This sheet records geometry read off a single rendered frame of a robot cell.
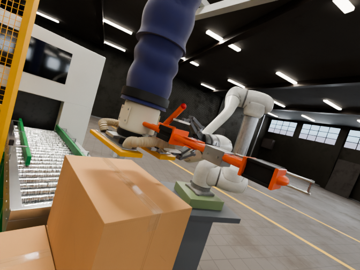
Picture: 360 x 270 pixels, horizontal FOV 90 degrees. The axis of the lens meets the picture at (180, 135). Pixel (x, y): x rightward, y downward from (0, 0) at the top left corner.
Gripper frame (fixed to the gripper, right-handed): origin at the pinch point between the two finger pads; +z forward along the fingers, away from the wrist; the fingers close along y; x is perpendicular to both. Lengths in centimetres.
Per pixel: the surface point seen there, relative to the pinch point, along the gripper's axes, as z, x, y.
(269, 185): 4.3, -37.5, 1.7
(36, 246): 25, 40, 69
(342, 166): -1355, -19, -37
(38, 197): 19, 84, 69
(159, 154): -5.1, 10.5, 11.0
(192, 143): 2.9, -12.1, -0.1
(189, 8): -2, 15, -53
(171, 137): 4.0, -2.9, 0.7
